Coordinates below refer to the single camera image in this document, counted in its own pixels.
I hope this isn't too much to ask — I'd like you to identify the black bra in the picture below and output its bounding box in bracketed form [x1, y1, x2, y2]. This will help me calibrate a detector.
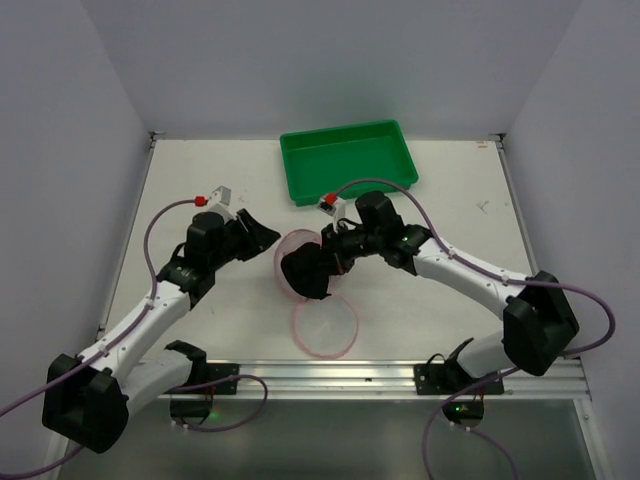
[280, 242, 342, 300]

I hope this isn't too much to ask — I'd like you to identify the white pink mesh laundry bag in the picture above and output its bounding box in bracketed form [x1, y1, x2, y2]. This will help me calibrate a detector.
[273, 229, 360, 360]

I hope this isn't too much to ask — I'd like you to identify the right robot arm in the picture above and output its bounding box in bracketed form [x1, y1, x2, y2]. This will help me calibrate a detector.
[321, 191, 579, 385]

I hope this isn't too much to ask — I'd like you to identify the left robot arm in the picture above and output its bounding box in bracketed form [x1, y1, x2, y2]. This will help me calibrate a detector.
[42, 209, 280, 453]

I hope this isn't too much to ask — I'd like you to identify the green plastic tray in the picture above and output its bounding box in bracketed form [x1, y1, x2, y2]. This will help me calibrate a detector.
[279, 120, 419, 207]

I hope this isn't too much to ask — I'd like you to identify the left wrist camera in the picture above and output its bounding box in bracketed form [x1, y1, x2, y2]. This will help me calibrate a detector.
[205, 185, 234, 222]

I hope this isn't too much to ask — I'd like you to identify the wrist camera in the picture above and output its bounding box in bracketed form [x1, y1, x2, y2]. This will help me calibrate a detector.
[317, 192, 347, 230]
[205, 185, 234, 222]

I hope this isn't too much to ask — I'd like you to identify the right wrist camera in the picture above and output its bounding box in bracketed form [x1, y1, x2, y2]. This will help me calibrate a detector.
[317, 192, 347, 230]

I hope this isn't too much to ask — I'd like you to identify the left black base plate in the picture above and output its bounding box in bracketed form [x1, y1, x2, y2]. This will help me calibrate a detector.
[163, 340, 240, 395]

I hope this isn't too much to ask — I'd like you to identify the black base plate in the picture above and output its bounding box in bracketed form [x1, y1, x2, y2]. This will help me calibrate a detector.
[413, 334, 513, 396]
[163, 340, 240, 395]

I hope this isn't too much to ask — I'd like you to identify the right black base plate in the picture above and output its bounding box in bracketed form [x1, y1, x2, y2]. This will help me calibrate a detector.
[413, 334, 513, 396]

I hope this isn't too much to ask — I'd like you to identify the aluminium mounting rail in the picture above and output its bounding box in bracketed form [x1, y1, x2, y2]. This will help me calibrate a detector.
[62, 359, 591, 401]

